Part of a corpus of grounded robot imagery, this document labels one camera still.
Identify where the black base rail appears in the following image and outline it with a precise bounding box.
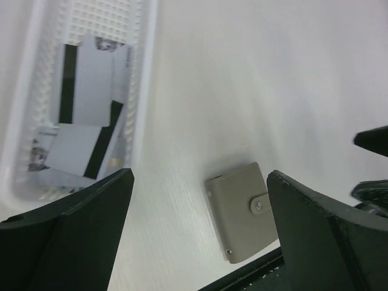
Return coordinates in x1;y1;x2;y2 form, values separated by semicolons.
200;247;291;291

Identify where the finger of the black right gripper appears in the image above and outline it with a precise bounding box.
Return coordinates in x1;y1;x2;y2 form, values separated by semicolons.
350;180;387;216
353;126;388;156

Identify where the credit card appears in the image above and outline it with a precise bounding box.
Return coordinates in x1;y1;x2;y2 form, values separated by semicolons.
50;33;133;127
28;101;124;187

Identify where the grey card holder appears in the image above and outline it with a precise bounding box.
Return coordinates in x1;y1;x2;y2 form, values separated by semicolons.
204;162;278;264

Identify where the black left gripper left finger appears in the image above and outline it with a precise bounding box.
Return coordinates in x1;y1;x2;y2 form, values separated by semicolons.
1;169;135;290

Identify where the white plastic basket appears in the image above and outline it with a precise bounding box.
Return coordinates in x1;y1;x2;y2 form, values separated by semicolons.
1;1;156;212

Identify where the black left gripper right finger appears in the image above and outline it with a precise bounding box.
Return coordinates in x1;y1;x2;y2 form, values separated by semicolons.
267;170;387;290

